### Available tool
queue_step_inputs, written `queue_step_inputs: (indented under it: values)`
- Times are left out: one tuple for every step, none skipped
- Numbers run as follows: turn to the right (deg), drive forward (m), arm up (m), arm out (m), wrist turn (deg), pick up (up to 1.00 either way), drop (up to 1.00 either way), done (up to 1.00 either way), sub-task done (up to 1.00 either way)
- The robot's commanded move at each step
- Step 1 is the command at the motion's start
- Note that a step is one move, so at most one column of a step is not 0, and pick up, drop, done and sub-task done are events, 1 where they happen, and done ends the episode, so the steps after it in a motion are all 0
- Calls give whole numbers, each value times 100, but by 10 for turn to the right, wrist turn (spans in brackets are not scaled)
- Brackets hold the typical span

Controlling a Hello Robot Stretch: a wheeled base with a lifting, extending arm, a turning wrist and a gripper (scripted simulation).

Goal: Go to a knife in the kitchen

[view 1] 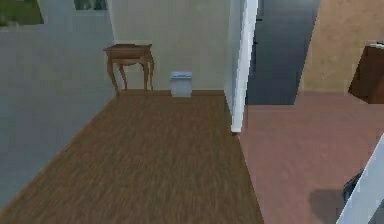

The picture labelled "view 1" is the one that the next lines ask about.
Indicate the pale blue waste bin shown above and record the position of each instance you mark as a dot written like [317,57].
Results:
[181,85]

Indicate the brown wooden side table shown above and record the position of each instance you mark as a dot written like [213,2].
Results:
[128,52]

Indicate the dark grey room door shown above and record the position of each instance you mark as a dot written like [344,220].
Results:
[280,53]

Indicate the dark green framed window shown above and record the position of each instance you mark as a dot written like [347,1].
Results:
[90,4]

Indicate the dark brown wooden cabinet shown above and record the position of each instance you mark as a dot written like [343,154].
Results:
[370,75]

